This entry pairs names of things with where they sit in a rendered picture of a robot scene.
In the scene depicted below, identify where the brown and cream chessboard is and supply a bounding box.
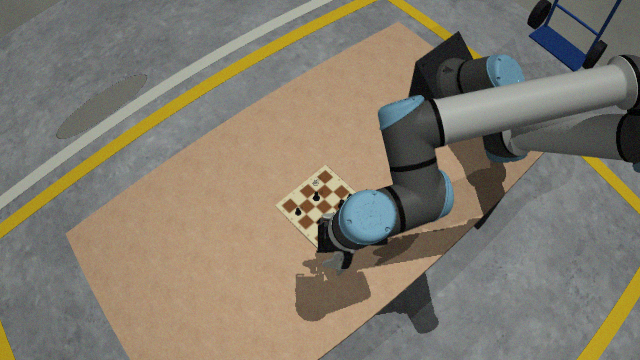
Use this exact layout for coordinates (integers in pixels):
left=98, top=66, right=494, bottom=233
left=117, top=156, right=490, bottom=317
left=275, top=165, right=356, bottom=248

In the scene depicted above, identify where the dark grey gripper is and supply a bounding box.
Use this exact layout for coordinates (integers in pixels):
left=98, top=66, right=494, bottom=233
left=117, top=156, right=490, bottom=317
left=317, top=213, right=353, bottom=275

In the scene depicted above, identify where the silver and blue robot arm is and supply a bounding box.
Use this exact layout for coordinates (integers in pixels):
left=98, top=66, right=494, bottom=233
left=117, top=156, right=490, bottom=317
left=328, top=54, right=640, bottom=253

